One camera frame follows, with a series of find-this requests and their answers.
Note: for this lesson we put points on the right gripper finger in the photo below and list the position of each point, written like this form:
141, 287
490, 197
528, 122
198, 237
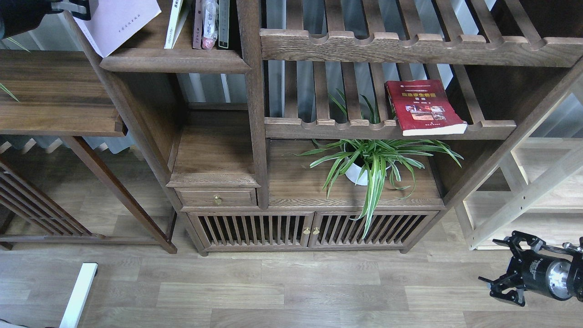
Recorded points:
513, 243
507, 288

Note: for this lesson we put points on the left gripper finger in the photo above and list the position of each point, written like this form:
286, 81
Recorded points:
82, 9

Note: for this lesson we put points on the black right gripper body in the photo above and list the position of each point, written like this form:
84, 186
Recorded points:
545, 275

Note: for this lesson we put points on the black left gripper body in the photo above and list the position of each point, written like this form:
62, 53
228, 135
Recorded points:
19, 16

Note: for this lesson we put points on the white book pink cover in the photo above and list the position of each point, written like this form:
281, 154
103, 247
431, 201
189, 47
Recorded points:
114, 21

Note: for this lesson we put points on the white book green cover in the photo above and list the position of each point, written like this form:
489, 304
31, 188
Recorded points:
177, 18

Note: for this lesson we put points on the red book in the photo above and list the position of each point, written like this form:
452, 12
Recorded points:
422, 108

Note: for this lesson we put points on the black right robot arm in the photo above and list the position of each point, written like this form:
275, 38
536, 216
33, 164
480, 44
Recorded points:
569, 252

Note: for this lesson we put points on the pink spine upright book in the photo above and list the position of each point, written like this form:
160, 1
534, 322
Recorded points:
197, 24

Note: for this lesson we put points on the plastic wrapped white book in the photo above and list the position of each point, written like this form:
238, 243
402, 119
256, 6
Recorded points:
210, 27

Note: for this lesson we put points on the dark green upright book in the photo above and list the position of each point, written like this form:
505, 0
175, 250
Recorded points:
228, 25

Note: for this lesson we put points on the white plant pot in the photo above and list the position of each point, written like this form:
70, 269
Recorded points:
360, 170

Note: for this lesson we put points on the dark wooden bookshelf cabinet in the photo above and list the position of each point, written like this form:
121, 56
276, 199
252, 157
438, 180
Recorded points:
233, 122

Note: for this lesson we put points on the white metal leg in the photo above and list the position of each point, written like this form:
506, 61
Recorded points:
77, 301

